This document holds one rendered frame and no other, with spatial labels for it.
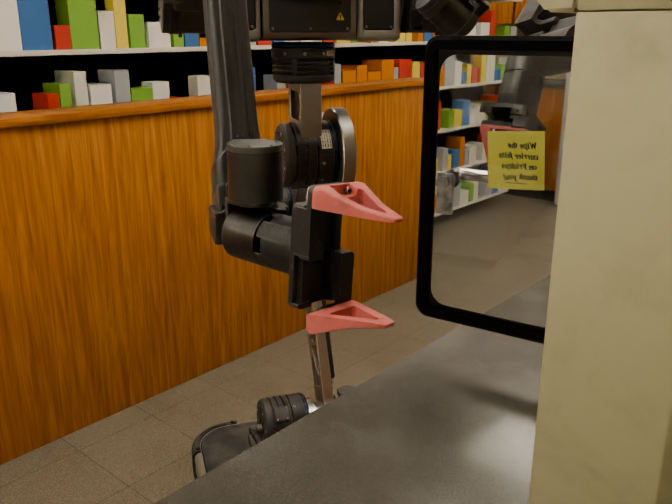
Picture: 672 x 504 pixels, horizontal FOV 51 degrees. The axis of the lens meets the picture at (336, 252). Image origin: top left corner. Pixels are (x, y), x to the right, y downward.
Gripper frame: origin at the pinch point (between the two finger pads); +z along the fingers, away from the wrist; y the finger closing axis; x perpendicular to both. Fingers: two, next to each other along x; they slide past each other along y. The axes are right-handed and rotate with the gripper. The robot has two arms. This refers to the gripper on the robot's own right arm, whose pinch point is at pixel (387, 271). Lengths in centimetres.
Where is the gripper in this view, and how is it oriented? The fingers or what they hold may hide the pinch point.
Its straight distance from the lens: 63.4
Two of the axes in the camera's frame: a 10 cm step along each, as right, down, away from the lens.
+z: 7.6, 2.0, -6.2
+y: 0.6, -9.7, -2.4
